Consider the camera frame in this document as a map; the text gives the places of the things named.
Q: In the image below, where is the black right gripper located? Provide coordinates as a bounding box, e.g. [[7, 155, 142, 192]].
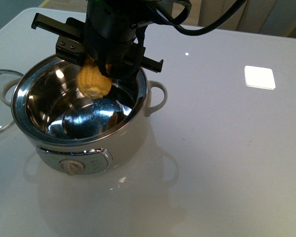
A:
[[32, 0, 163, 82]]

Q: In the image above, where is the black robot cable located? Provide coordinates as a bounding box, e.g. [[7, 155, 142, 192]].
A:
[[148, 0, 247, 37]]

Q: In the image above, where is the cream electric cooking pot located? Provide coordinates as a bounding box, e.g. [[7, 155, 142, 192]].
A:
[[0, 56, 168, 175]]

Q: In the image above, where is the yellow corn cob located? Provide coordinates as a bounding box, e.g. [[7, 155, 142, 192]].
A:
[[77, 56, 112, 99]]

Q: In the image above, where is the right beige dining chair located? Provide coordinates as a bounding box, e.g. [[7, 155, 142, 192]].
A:
[[197, 0, 296, 40]]

